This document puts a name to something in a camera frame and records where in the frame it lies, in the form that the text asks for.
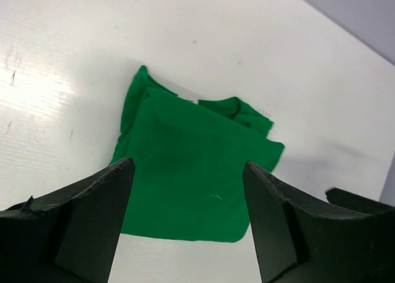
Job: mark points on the green t-shirt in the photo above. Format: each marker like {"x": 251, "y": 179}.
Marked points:
{"x": 189, "y": 157}

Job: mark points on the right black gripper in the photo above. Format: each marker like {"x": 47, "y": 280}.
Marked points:
{"x": 350, "y": 201}

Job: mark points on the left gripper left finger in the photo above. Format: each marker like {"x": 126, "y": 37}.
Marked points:
{"x": 69, "y": 235}

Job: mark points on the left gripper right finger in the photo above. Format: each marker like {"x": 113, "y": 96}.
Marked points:
{"x": 300, "y": 238}

